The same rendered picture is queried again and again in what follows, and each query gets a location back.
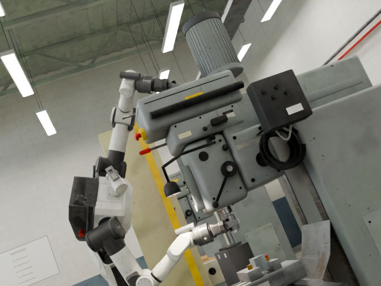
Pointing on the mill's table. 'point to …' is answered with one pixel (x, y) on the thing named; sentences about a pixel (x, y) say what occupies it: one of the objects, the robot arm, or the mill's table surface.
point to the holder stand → (233, 260)
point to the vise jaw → (244, 276)
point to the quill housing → (214, 174)
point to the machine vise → (279, 274)
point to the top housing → (210, 83)
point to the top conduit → (197, 100)
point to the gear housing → (187, 136)
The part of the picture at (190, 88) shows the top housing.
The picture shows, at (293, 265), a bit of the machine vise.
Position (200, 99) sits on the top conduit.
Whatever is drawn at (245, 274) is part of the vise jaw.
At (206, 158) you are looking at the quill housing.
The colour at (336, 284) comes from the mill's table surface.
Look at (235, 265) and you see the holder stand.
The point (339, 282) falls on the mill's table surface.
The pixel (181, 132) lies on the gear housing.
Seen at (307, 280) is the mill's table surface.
